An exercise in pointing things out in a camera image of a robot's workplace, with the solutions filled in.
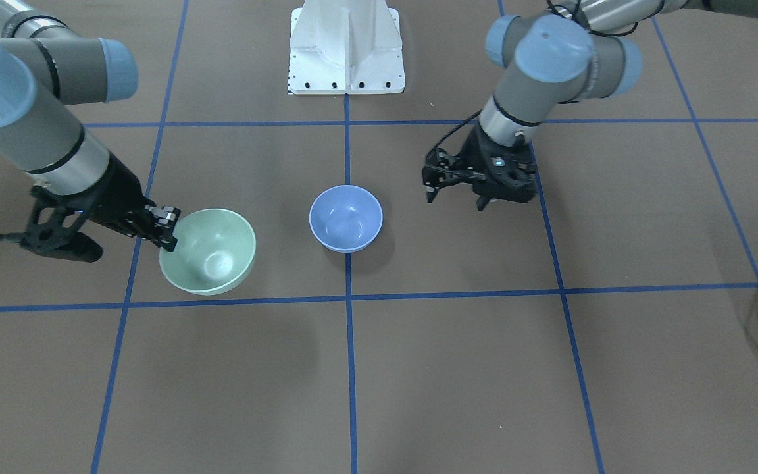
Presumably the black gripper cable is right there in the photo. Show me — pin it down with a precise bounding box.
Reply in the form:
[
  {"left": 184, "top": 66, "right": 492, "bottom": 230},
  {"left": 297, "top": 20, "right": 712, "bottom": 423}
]
[{"left": 428, "top": 0, "right": 640, "bottom": 162}]

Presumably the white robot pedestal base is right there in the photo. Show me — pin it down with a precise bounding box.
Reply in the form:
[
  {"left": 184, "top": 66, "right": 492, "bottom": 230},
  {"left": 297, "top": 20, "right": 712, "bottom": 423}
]
[{"left": 287, "top": 1, "right": 406, "bottom": 95}]

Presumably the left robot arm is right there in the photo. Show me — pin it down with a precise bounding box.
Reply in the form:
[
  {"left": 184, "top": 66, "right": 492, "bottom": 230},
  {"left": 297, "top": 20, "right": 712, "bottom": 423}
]
[{"left": 421, "top": 1, "right": 758, "bottom": 211}]

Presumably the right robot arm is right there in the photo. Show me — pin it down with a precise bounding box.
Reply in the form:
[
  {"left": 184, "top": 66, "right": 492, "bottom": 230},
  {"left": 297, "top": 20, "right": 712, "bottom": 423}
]
[{"left": 0, "top": 1, "right": 180, "bottom": 262}]

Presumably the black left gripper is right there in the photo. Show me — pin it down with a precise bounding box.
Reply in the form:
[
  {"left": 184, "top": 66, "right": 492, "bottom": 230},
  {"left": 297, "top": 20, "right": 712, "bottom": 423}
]
[{"left": 422, "top": 125, "right": 538, "bottom": 212}]

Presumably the green bowl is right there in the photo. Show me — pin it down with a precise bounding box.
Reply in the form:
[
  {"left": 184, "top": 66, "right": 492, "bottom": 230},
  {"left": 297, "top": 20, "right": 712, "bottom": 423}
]
[{"left": 159, "top": 208, "right": 257, "bottom": 295}]

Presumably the blue bowl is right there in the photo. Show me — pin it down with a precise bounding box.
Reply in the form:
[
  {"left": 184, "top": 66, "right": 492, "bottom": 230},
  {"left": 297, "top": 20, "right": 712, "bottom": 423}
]
[{"left": 308, "top": 185, "right": 384, "bottom": 254}]

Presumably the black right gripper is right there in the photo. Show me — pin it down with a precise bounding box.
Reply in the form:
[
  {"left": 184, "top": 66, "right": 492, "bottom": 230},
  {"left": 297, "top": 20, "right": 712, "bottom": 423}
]
[{"left": 20, "top": 153, "right": 181, "bottom": 262}]

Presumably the brown paper table cover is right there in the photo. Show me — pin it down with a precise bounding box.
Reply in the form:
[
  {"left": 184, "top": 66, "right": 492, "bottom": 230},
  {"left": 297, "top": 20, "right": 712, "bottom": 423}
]
[{"left": 0, "top": 1, "right": 758, "bottom": 473}]

